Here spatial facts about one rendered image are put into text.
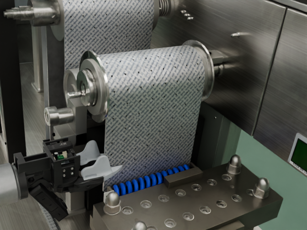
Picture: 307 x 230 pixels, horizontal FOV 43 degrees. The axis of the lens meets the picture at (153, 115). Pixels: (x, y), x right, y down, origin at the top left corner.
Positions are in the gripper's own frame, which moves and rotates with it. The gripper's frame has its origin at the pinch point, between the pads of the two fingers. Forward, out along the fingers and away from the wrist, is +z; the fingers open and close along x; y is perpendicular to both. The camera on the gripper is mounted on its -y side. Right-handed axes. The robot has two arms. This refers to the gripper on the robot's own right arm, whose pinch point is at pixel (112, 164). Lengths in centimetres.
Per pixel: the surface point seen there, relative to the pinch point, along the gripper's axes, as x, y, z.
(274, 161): 85, -108, 176
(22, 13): 29.5, 25.2, -9.9
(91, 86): 2.8, 18.0, -4.1
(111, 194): -7.0, -1.5, -3.5
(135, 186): -3.3, -5.0, 4.5
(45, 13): 27.9, 25.3, -4.9
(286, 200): 51, -108, 151
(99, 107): 0.9, 14.4, -3.0
